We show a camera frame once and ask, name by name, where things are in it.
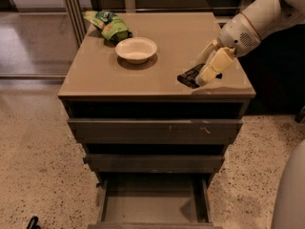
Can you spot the grey open bottom drawer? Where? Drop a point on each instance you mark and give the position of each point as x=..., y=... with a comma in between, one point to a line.
x=154, y=202

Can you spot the white paper bowl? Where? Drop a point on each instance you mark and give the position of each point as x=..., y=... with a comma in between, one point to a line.
x=136, y=50

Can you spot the black object on floor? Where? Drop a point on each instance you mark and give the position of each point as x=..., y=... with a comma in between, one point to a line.
x=33, y=223

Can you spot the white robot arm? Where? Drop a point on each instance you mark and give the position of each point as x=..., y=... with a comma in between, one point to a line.
x=267, y=17

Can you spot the grey middle drawer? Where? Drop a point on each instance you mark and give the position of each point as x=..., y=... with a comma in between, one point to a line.
x=153, y=163

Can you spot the grey top drawer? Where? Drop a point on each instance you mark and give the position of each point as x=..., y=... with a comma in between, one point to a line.
x=126, y=131

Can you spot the grey drawer cabinet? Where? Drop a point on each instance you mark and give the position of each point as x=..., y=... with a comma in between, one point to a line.
x=101, y=85

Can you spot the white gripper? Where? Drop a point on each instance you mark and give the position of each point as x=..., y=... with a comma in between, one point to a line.
x=238, y=35

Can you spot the green chip bag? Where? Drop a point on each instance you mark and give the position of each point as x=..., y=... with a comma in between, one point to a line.
x=112, y=27

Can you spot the black rxbar chocolate bar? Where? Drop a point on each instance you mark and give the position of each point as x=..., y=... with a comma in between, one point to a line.
x=189, y=78

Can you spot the metal railing frame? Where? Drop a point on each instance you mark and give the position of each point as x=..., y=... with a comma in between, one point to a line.
x=127, y=0

